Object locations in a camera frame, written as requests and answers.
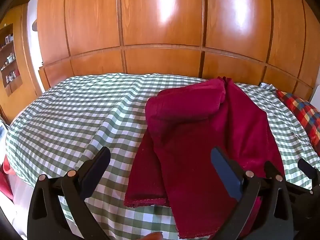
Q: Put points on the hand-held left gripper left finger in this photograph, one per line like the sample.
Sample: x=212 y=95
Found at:
x=96 y=172

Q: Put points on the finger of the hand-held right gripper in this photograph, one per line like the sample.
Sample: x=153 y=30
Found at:
x=270 y=169
x=307 y=168

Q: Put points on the person's left hand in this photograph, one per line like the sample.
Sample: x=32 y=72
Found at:
x=153 y=237

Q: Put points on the multicolour checked pillow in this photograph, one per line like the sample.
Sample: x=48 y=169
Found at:
x=305 y=115

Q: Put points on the white headboard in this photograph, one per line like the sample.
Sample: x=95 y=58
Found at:
x=316 y=93

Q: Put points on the white object beside bed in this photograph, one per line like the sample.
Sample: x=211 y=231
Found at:
x=3 y=132

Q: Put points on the dark red sweater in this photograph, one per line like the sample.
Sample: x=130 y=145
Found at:
x=190 y=130

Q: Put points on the wooden wall shelf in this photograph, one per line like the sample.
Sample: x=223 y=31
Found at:
x=11 y=65

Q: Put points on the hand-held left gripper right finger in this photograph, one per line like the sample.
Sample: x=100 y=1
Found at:
x=225 y=172

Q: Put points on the red cloth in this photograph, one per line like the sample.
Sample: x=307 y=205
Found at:
x=5 y=185

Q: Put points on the wooden wardrobe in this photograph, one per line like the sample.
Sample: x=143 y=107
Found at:
x=160 y=30

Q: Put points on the green checked bedsheet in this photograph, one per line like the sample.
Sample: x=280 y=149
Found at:
x=75 y=120

